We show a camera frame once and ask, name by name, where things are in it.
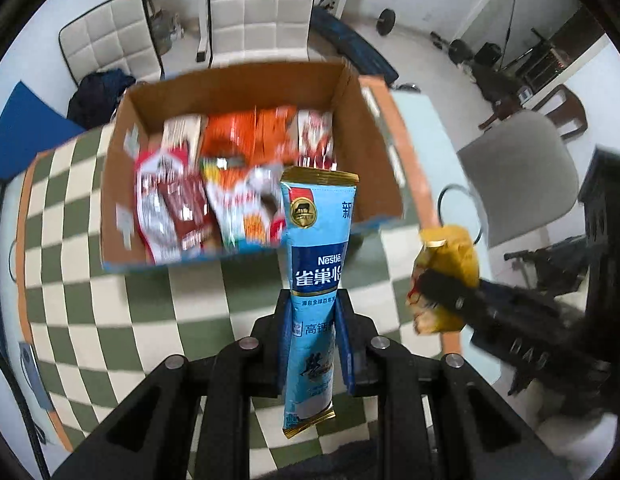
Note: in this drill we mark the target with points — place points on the grey chair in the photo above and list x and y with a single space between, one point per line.
520 170

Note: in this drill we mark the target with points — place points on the white orange green snack packet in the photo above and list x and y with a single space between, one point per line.
239 205

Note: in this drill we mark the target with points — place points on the white quilted chair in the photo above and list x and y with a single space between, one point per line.
260 10
109 40

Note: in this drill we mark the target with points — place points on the dark clothes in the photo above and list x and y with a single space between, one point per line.
99 97

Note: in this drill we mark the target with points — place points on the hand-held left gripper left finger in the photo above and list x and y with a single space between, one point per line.
283 345

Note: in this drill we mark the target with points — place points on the yellow snack packet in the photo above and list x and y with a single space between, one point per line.
455 250

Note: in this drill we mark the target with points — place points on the beige red snack packet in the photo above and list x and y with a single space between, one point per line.
182 132

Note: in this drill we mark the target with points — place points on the small grey blue device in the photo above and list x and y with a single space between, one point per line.
27 360

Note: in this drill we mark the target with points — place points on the blue mat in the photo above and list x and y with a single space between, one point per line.
29 130

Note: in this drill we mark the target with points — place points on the printed cardboard box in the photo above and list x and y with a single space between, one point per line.
370 160

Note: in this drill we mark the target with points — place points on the black blue weight bench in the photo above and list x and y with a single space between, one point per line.
355 45

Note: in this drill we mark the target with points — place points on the brown wooden chair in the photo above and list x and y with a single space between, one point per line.
565 107

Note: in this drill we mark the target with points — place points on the black exercise equipment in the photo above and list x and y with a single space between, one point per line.
545 265

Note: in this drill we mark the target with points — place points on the blue milk powder stick packet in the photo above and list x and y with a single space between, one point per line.
315 240

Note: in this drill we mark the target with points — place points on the green white checkered tablecloth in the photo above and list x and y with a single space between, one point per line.
114 310

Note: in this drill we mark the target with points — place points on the small black dumbbell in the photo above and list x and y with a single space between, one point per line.
387 21

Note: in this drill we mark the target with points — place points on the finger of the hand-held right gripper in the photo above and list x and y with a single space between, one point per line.
450 295

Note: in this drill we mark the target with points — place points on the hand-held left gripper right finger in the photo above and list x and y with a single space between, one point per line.
346 350

